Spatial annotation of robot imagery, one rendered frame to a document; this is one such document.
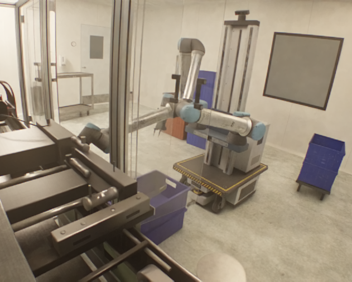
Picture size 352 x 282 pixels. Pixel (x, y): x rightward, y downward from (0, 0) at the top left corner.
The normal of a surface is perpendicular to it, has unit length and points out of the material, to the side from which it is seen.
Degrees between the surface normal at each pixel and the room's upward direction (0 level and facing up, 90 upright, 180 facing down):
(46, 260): 0
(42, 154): 90
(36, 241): 0
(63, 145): 90
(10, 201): 0
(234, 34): 90
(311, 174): 90
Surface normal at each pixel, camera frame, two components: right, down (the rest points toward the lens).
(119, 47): -0.67, 0.22
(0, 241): 0.09, -0.92
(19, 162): 0.73, 0.32
